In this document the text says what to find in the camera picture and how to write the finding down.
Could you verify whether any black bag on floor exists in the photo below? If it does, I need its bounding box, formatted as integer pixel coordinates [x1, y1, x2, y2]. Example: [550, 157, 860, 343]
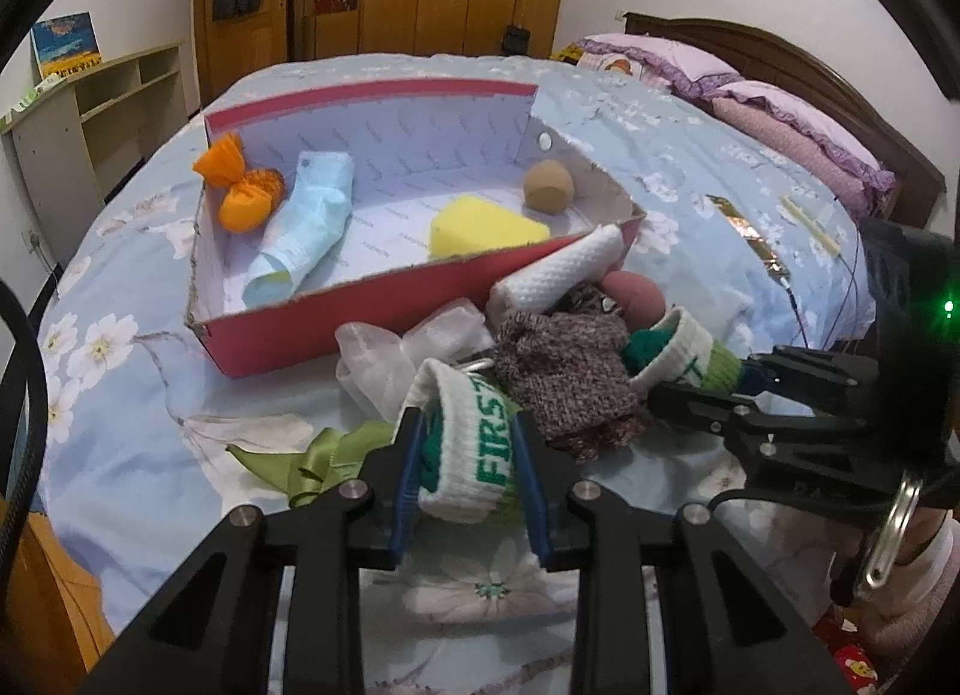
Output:
[500, 24, 530, 57]

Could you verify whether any green white sock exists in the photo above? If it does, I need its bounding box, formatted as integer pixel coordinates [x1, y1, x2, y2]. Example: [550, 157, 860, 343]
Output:
[404, 359, 519, 526]
[622, 307, 742, 401]

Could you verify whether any far pink ruffled pillow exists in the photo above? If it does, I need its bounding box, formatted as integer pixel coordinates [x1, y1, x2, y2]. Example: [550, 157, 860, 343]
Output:
[576, 32, 743, 101]

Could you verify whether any white waffle towel roll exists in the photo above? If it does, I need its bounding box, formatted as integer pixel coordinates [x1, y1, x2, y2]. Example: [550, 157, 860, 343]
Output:
[487, 224, 625, 328]

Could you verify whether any green white book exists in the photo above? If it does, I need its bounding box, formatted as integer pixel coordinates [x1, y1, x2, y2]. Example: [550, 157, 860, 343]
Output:
[8, 85, 52, 119]

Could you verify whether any pink makeup sponge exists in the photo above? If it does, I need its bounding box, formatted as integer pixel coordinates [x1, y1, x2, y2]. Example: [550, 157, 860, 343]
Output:
[601, 269, 667, 331]

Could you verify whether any red cardboard box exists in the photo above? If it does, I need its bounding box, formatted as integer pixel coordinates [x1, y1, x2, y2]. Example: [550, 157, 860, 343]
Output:
[185, 78, 644, 378]

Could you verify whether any phone charging cable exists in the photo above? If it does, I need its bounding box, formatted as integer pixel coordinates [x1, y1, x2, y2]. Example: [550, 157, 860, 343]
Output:
[781, 243, 872, 353]

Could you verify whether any green satin ribbon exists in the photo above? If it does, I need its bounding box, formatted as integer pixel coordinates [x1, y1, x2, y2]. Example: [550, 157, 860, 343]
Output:
[226, 420, 394, 509]

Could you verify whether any grey brown knitted sock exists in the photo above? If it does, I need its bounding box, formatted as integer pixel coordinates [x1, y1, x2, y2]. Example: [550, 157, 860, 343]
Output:
[493, 312, 643, 461]

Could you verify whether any white stick on bed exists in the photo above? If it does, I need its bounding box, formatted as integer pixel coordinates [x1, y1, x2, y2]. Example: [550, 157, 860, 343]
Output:
[779, 195, 841, 258]

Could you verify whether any blue floral bedspread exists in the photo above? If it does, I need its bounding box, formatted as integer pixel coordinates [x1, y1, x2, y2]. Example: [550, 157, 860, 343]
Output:
[39, 55, 875, 693]

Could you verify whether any pink ruffled pillow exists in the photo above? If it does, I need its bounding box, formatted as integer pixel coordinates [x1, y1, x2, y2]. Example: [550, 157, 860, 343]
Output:
[576, 32, 743, 101]
[708, 80, 896, 219]

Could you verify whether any tan makeup sponge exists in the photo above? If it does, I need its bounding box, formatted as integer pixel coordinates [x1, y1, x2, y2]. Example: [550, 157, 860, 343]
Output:
[523, 159, 574, 216]

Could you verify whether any near pink ruffled pillow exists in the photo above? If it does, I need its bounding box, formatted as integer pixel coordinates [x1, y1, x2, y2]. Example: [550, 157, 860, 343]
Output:
[708, 80, 896, 219]

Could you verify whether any beige shelf desk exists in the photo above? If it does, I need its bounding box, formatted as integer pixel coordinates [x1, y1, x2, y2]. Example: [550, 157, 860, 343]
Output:
[3, 44, 187, 266]

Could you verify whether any orange mesh pouch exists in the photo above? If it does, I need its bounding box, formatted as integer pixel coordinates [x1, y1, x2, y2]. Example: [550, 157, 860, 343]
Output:
[192, 131, 286, 234]

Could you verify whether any yellow foam sponge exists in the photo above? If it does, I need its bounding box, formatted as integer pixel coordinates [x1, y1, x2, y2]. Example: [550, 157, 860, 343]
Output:
[428, 195, 551, 258]

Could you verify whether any smartphone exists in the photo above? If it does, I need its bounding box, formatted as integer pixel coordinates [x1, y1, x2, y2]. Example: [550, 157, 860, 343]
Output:
[708, 195, 793, 292]

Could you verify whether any blue yellow painting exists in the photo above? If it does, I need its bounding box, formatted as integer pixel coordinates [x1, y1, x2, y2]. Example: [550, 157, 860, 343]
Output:
[31, 11, 103, 80]

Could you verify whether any right hand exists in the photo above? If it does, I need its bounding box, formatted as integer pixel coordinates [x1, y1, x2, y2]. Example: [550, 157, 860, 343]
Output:
[857, 509, 958, 679]

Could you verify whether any dark wooden headboard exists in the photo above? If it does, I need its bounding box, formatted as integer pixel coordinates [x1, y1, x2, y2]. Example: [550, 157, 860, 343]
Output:
[625, 11, 947, 229]

